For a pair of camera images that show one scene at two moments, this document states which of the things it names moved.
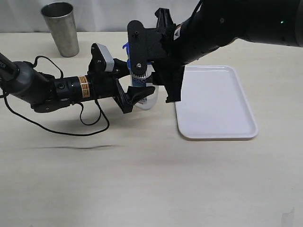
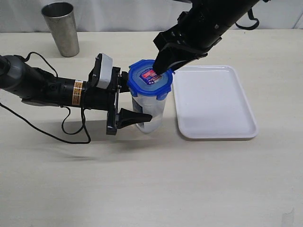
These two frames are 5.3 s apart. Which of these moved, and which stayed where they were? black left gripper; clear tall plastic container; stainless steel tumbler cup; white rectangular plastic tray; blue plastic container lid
Moved: black left gripper; clear tall plastic container; blue plastic container lid
Stayed: white rectangular plastic tray; stainless steel tumbler cup
